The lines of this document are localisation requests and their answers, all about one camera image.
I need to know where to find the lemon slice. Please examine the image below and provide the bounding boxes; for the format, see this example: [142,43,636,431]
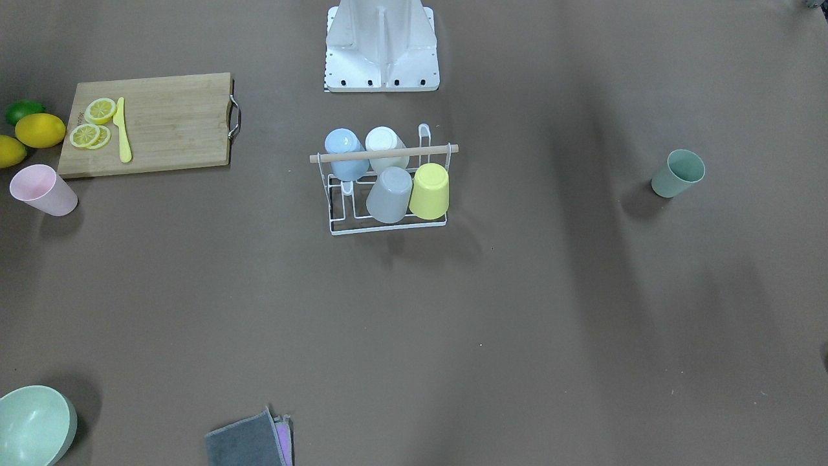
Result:
[83,98,116,125]
[68,123,101,150]
[86,125,112,150]

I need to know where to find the white wire cup rack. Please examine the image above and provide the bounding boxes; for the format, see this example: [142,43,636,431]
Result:
[309,124,459,236]

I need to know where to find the bamboo cutting board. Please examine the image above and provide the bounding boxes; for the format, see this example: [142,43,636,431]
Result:
[56,72,240,178]

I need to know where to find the grey plastic cup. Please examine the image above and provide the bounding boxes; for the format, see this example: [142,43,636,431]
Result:
[366,167,412,224]

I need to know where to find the pink plastic cup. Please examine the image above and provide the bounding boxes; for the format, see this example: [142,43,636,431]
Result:
[10,164,79,216]

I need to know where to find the yellow lemon near board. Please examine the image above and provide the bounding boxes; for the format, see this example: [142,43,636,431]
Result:
[14,113,66,150]

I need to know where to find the grey folded cloth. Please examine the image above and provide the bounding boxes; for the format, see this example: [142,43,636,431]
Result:
[204,409,283,465]

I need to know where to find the lemon slice behind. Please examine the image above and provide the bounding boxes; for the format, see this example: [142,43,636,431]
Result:
[86,125,112,150]

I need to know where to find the purple folded cloth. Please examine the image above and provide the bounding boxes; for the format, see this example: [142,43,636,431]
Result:
[272,416,294,465]

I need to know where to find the green plastic cup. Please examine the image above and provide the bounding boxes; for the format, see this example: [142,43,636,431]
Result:
[650,150,706,199]

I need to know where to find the yellow lemon outer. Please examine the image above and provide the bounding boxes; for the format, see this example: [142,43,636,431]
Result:
[0,135,28,169]

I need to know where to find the green lime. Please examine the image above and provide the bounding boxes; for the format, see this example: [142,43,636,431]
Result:
[4,98,45,126]

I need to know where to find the white plastic cup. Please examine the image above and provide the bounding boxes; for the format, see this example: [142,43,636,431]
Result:
[365,126,410,175]

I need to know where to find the lemon slice front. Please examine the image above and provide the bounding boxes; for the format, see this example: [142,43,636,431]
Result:
[68,123,101,150]

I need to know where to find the light blue plastic cup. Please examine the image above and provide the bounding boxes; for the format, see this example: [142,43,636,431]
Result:
[324,128,370,182]

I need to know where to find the white camera stand base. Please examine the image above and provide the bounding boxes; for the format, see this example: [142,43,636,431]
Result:
[323,1,441,93]

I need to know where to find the yellow plastic knife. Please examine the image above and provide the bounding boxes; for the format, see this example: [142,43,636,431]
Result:
[113,96,133,163]

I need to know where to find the lemon slice top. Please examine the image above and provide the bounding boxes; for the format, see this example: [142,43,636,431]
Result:
[83,98,116,125]

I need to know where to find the light green bowl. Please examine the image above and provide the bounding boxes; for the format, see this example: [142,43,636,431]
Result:
[1,384,78,465]

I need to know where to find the yellow plastic cup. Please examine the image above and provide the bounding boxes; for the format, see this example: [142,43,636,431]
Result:
[409,163,450,220]

